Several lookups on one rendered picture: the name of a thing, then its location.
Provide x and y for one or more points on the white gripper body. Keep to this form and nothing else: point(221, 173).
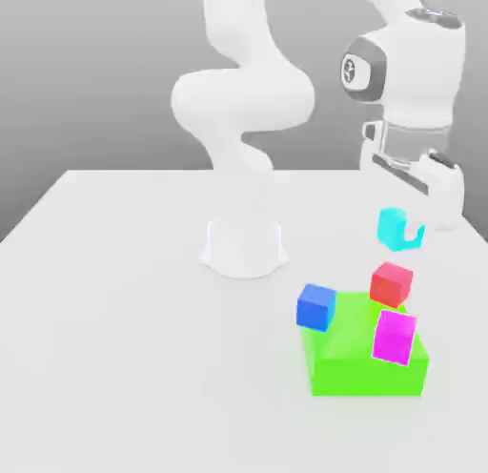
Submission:
point(444, 190)

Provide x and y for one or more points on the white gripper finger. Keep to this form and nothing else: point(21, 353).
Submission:
point(411, 225)

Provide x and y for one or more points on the small cyan cube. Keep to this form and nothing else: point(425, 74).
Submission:
point(389, 229)

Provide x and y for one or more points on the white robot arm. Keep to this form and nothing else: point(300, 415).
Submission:
point(244, 99)

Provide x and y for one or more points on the small red cube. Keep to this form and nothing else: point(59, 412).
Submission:
point(389, 286)

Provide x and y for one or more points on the small magenta cube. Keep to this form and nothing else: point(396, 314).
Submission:
point(393, 337)

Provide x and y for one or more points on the small blue cube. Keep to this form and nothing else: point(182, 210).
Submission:
point(314, 309)

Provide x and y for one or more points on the large green box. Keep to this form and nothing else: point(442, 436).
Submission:
point(362, 374)

